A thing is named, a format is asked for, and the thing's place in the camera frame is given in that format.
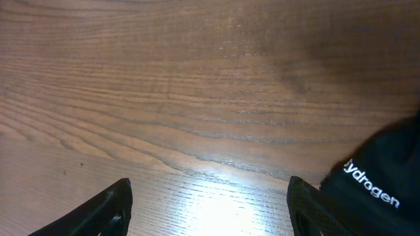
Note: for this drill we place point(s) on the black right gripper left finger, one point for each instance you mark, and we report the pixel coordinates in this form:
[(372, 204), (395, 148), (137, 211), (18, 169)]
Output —
[(106, 214)]

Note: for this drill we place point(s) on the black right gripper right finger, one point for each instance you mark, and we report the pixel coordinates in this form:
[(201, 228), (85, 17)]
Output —
[(312, 213)]

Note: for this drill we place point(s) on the black and coral t-shirt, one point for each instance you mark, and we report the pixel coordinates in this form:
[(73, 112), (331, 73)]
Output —
[(379, 183)]

